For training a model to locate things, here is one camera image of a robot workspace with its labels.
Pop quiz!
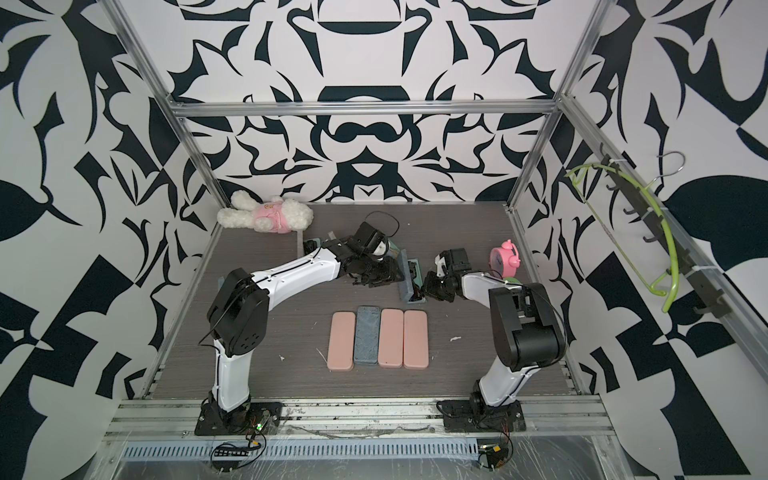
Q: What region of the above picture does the mint case with white sunglasses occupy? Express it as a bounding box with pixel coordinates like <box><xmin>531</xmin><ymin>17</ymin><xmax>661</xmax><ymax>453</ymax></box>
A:
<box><xmin>353</xmin><ymin>306</ymin><xmax>381</xmax><ymax>365</ymax></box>

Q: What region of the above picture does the pink case with red glasses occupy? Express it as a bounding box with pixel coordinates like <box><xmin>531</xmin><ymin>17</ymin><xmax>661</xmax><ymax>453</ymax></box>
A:
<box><xmin>327</xmin><ymin>312</ymin><xmax>356</xmax><ymax>372</ymax></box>

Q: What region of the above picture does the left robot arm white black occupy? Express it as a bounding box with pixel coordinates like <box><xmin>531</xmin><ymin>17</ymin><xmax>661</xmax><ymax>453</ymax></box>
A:
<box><xmin>207</xmin><ymin>237</ymin><xmax>405</xmax><ymax>414</ymax></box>

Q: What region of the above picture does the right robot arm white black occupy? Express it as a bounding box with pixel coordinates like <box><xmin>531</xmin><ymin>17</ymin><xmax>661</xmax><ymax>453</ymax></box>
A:
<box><xmin>422</xmin><ymin>272</ymin><xmax>566</xmax><ymax>412</ymax></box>

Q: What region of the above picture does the grey case with black sunglasses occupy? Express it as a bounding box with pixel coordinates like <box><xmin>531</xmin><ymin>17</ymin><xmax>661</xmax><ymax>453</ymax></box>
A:
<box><xmin>297</xmin><ymin>231</ymin><xmax>322</xmax><ymax>257</ymax></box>

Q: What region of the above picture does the pink alarm clock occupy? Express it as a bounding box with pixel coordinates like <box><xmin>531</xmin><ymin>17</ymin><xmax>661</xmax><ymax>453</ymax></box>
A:
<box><xmin>489</xmin><ymin>239</ymin><xmax>521</xmax><ymax>278</ymax></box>

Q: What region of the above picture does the white plush toy pink outfit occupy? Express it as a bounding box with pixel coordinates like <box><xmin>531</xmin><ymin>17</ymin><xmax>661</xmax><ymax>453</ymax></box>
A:
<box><xmin>217</xmin><ymin>190</ymin><xmax>314</xmax><ymax>234</ymax></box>

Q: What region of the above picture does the green clothes hanger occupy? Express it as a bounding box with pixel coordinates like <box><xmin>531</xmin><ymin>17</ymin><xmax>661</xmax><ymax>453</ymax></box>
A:
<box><xmin>565</xmin><ymin>161</ymin><xmax>668</xmax><ymax>313</ymax></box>

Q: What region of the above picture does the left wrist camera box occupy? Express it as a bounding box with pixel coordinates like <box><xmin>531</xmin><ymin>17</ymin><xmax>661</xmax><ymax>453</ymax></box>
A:
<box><xmin>349</xmin><ymin>221</ymin><xmax>389</xmax><ymax>258</ymax></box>

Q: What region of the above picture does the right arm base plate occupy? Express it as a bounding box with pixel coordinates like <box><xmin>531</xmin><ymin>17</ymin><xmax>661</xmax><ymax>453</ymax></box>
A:
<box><xmin>436</xmin><ymin>392</ymin><xmax>527</xmax><ymax>433</ymax></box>

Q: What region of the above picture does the white slotted cable duct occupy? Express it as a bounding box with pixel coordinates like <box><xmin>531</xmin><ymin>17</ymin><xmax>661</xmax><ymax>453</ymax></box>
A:
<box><xmin>122</xmin><ymin>438</ymin><xmax>479</xmax><ymax>462</ymax></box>

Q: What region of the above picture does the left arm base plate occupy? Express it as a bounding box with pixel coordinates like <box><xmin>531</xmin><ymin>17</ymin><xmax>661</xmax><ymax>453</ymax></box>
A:
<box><xmin>194</xmin><ymin>392</ymin><xmax>284</xmax><ymax>436</ymax></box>

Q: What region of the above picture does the black wall hook rail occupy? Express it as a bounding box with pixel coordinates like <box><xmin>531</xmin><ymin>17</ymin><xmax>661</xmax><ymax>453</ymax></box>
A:
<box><xmin>598</xmin><ymin>150</ymin><xmax>733</xmax><ymax>319</ymax></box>

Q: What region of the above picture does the aluminium front rail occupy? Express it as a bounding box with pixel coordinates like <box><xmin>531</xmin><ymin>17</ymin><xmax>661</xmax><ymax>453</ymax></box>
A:
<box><xmin>104</xmin><ymin>395</ymin><xmax>615</xmax><ymax>440</ymax></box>

